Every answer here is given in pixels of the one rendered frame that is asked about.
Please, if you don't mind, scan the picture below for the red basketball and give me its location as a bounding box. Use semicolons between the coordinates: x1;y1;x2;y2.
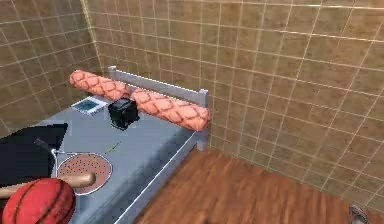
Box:
1;177;77;224

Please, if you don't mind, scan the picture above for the thin yellow pencil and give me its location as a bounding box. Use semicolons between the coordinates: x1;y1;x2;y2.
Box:
104;140;122;156

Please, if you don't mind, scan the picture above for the white framed blue book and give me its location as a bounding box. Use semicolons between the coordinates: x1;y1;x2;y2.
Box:
71;96;109;117

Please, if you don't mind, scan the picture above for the grey bed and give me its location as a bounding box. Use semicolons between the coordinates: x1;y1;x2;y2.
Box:
33;65;210;224

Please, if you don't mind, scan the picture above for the grey object on floor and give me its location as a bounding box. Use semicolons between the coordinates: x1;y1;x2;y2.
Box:
348;204;370;224

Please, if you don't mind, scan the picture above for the wooden baseball bat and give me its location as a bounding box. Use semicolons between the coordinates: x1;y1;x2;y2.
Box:
0;172;97;200

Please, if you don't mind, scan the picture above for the black box-shaped object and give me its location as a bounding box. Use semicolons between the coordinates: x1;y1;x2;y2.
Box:
107;97;141;131

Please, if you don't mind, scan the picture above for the pink patterned bolster pillow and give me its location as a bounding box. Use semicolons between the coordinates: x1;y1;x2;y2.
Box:
129;88;211;133
69;69;133;102

